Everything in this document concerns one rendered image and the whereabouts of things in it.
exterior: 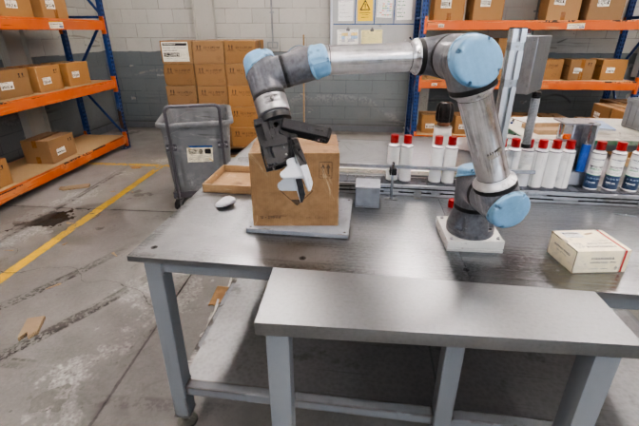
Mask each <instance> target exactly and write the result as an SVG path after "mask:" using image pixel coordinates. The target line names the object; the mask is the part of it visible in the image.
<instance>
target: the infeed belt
mask: <svg viewBox="0 0 639 426"><path fill-rule="evenodd" d="M357 178H361V179H380V183H381V184H390V183H391V182H389V181H386V176H367V175H365V176H364V175H357V176H356V175H348V176H347V175H346V174H339V181H340V182H354V183H355V182H356V179H357ZM394 184H414V185H434V186H454V187H455V180H454V182H453V184H443V183H442V182H440V183H439V184H431V183H429V182H428V178H411V180H410V182H408V183H403V182H400V181H399V180H398V177H397V181H396V182H394ZM620 188H621V187H620V186H617V189H616V191H615V192H608V191H605V190H602V189H601V186H599V185H598V186H597V189H596V191H588V190H585V189H583V188H582V185H572V184H568V186H567V189H557V188H553V189H545V188H542V187H540V188H530V187H519V189H520V190H535V191H555V192H575V193H595V194H615V195H635V196H639V187H637V190H636V192H635V193H628V192H625V191H622V190H621V189H620Z"/></svg>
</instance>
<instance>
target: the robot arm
mask: <svg viewBox="0 0 639 426"><path fill-rule="evenodd" d="M502 64H503V55H502V51H501V48H500V46H499V45H498V44H497V43H496V41H495V40H494V39H493V38H492V37H490V36H488V35H484V34H481V33H477V32H469V33H447V34H442V35H438V36H432V37H424V38H415V39H414V40H413V41H412V42H406V43H379V44H353V45H326V46H325V45H324V44H316V45H310V46H302V45H297V46H294V47H292V48H290V49H289V50H288V52H287V53H284V54H281V55H277V56H275V55H274V54H273V52H272V51H271V50H270V49H268V48H263V49H260V48H257V49H254V50H252V51H250V52H248V53H247V54H246V55H245V57H244V59H243V66H244V70H245V77H246V80H247V81H248V85H249V87H250V91H251V94H252V98H253V101H254V105H255V108H256V111H257V114H258V118H259V119H255V120H254V128H255V130H256V134H257V137H258V141H259V144H260V148H261V155H262V159H263V162H264V166H265V169H266V172H269V171H273V170H279V169H283V168H284V167H285V169H284V170H283V171H282V172H281V174H280V175H281V177H282V180H281V181H280V182H279V183H278V189H279V190H281V191H297V192H298V195H299V198H300V202H301V203H302V202H303V199H304V196H305V192H304V187H303V182H302V179H303V180H304V183H305V185H306V188H307V190H308V192H309V191H311V188H312V185H313V181H312V178H311V175H310V171H309V168H308V165H307V162H306V160H305V157H304V154H303V151H302V149H301V146H300V142H299V139H298V138H302V139H306V140H311V141H315V142H318V143H323V144H327V143H328V142H329V140H330V138H331V132H332V129H331V128H330V127H327V126H318V125H313V124H309V123H305V122H301V121H296V120H291V118H292V117H291V113H290V107H289V105H288V101H287V98H286V95H285V91H284V89H285V88H288V87H293V86H297V85H300V84H303V83H307V82H310V81H314V80H319V79H320V78H322V77H325V76H328V75H335V74H359V73H381V72H405V71H410V72H411V73H412V74H413V75H429V76H434V77H438V78H441V79H444V80H445V82H446V86H447V89H448V92H449V96H450V98H452V99H454V100H457V103H458V107H459V111H460V115H461V119H462V123H463V126H464V130H465V134H466V138H467V142H468V146H469V149H470V153H471V157H472V161H473V162H472V163H469V164H464V165H460V166H459V167H458V169H457V172H456V175H455V176H456V180H455V198H454V206H453V209H452V211H451V213H450V215H449V217H448V219H447V221H446V229H447V231H448V232H449V233H450V234H452V235H453V236H455V237H458V238H460V239H463V240H468V241H484V240H487V239H489V238H490V237H492V236H493V234H494V226H497V227H500V228H507V227H512V226H514V225H516V224H518V223H520V222H521V221H522V220H523V219H524V218H525V216H527V214H528V213H529V211H530V207H531V201H530V199H529V197H528V196H527V195H526V194H525V193H524V192H521V191H520V189H519V184H518V180H517V176H516V174H515V173H514V172H512V171H510V169H509V165H508V160H507V156H506V151H505V146H504V142H503V137H502V133H501V128H500V123H499V119H498V114H497V109H496V105H495V100H494V88H495V87H496V86H497V84H498V80H497V76H498V74H499V70H500V69H501V68H502ZM297 137H298V138H297ZM264 157H265V159H264ZM265 160H266V163H265ZM266 164H267V166H266Z"/></svg>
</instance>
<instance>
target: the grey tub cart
mask: <svg viewBox="0 0 639 426"><path fill-rule="evenodd" d="M230 124H233V116H232V111H231V106H230V105H217V104H191V105H169V106H165V107H164V109H163V113H162V114H161V116H160V117H159V118H158V120H157V121H156V123H155V126H156V127H157V128H160V129H161V131H162V135H163V139H164V143H165V151H166V155H167V159H168V162H169V167H170V171H171V175H172V179H173V183H174V187H175V188H174V192H173V194H174V199H176V202H175V208H176V209H179V208H180V207H181V206H182V205H183V204H184V198H191V197H192V196H193V195H194V194H195V193H196V192H197V191H198V190H200V189H201V188H202V187H203V183H204V182H205V181H206V180H207V179H208V178H209V177H210V176H211V175H213V174H214V173H215V172H216V171H217V170H218V169H219V168H220V167H221V166H223V165H227V164H228V163H229V162H230V161H231V158H230Z"/></svg>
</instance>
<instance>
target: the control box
mask: <svg viewBox="0 0 639 426"><path fill-rule="evenodd" d="M551 42H552V35H527V36H526V41H525V42H524V48H523V50H524V51H523V56H522V61H521V66H520V70H519V76H518V79H516V80H517V82H516V91H515V94H526V95H527V94H530V93H532V92H535V91H538V90H539V89H541V86H542V82H543V77H544V73H545V68H546V64H547V60H548V55H549V51H550V46H551Z"/></svg>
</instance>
